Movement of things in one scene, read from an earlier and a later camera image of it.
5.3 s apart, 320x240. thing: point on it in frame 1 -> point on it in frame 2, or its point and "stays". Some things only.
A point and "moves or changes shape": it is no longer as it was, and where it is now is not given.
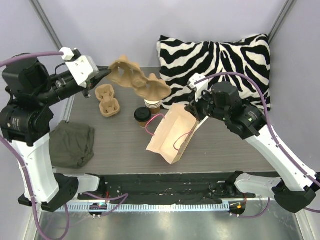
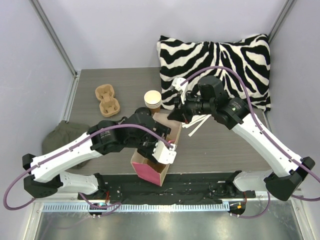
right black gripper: (191, 110) -> (182, 110)
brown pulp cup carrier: (109, 105) stays
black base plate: (182, 187) stays
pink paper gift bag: (174, 134) moves or changes shape
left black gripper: (88, 84) -> (147, 153)
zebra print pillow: (181, 63) stays
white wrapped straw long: (203, 121) stays
